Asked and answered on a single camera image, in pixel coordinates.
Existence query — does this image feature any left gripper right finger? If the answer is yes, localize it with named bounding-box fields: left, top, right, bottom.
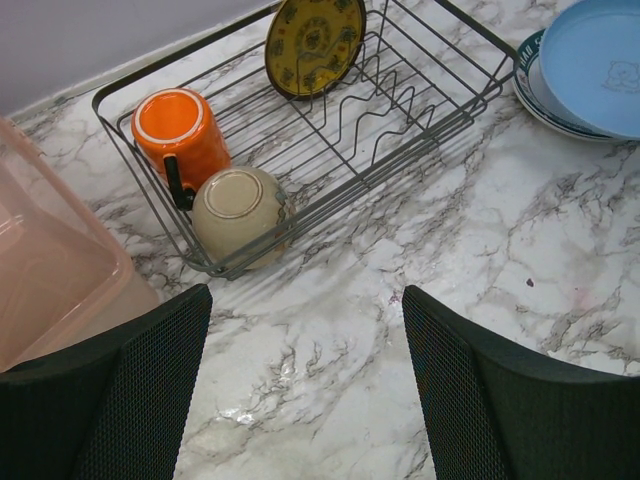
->
left=402, top=286, right=639, bottom=479

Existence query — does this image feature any black wire dish rack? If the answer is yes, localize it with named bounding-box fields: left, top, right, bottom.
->
left=92, top=1, right=518, bottom=280

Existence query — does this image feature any yellow patterned plate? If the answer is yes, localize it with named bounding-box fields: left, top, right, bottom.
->
left=264, top=0, right=366, bottom=101

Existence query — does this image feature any white plate dark rim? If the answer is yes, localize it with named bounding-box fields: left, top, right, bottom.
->
left=513, top=29, right=618, bottom=143

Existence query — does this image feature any blue plate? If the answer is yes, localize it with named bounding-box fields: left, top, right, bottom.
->
left=539, top=1, right=639, bottom=140

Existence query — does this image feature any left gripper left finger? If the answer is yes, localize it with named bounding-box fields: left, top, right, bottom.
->
left=1, top=284, right=212, bottom=479

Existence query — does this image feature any white ceramic bowl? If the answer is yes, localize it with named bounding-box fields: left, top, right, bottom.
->
left=192, top=166, right=296, bottom=270

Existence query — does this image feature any pink plastic storage box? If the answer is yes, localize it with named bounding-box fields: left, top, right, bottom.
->
left=1, top=119, right=159, bottom=371

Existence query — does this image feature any orange mug black handle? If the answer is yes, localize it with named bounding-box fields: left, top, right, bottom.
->
left=131, top=88, right=231, bottom=211

